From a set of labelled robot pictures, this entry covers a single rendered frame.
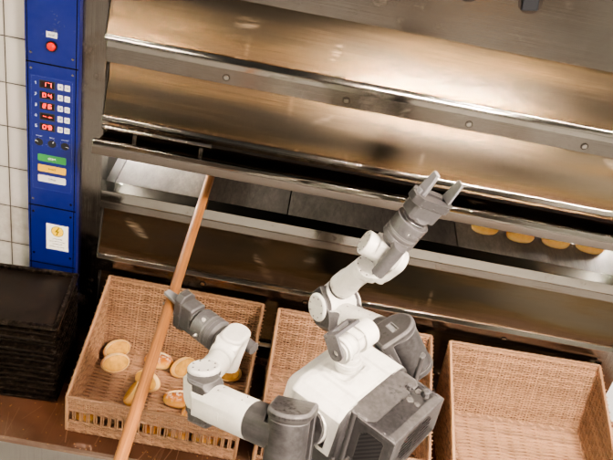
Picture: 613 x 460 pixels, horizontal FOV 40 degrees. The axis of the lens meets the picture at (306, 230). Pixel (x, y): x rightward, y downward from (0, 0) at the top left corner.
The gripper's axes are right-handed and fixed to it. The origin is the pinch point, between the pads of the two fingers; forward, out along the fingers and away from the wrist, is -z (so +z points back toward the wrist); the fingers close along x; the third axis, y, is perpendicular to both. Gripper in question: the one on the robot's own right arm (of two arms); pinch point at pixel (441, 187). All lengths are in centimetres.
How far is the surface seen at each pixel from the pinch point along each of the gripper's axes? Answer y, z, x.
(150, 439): 15, 128, 9
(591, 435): -14, 62, -123
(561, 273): 21, 25, -92
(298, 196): 71, 60, -23
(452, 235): 45, 39, -66
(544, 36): 42, -33, -35
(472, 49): 50, -19, -25
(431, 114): 48, 3, -26
